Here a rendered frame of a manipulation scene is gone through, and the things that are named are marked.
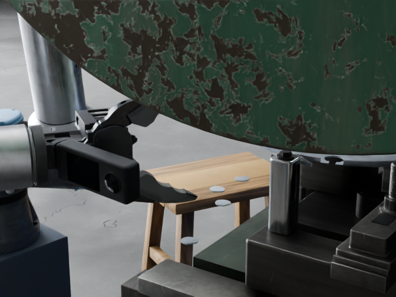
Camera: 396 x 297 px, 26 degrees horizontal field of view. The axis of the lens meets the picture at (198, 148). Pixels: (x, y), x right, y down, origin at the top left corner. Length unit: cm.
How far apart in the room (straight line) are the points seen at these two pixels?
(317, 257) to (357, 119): 38
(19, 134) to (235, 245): 31
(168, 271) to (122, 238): 157
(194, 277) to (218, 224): 167
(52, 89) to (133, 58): 72
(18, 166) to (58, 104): 42
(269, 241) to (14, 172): 30
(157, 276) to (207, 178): 114
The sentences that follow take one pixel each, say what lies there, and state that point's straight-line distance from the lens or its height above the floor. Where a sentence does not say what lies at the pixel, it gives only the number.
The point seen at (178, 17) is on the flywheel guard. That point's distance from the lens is 64.
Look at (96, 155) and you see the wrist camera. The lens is 97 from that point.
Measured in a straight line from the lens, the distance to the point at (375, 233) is 89.
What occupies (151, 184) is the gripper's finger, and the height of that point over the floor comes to 74.
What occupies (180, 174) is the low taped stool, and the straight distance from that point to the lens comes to 218.
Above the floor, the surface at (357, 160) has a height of 78.
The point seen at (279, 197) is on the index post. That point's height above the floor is 75.
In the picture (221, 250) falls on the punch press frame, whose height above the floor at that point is 65.
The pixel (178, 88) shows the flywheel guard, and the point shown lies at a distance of 65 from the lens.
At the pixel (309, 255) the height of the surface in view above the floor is 70.
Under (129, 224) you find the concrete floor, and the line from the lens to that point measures 269.
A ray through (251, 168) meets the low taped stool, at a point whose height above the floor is 33.
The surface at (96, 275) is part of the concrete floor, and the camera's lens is 241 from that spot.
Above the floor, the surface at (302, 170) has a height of 73.
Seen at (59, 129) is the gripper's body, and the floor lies 80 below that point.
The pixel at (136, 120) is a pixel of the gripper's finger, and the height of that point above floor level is 82.
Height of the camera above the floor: 113
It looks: 20 degrees down
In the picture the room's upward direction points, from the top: straight up
